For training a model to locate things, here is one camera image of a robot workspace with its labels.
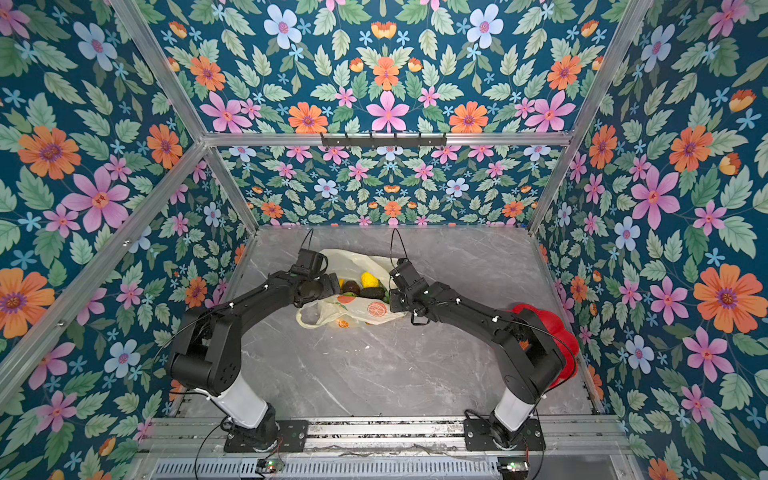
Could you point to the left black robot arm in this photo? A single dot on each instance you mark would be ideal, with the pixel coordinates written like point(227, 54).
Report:
point(206, 353)

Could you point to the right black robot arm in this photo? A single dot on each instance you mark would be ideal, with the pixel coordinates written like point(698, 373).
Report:
point(531, 359)

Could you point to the yellow plastic fruit-print bag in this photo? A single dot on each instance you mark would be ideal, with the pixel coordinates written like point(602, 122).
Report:
point(348, 311)

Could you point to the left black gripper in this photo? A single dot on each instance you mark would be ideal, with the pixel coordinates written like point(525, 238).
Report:
point(327, 287)

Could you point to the black hook rail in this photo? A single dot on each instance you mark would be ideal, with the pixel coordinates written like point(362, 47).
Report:
point(370, 140)

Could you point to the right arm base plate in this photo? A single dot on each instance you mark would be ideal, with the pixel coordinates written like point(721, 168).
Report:
point(486, 433)

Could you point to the red flower-shaped plate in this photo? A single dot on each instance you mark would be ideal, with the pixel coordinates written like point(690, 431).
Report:
point(562, 337)

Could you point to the aluminium mounting rail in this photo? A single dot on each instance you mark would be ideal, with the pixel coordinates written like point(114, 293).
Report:
point(452, 436)

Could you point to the white vent grille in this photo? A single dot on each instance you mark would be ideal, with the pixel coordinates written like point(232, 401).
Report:
point(328, 468)

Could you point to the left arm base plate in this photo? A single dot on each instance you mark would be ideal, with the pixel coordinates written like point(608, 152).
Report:
point(286, 436)

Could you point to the dark fake avocado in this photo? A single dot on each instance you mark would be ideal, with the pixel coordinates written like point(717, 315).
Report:
point(375, 293)

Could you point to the yellow fake lemon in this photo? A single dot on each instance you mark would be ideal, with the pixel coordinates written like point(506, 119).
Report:
point(368, 280)

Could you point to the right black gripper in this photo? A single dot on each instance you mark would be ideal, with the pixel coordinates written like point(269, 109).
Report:
point(394, 302)

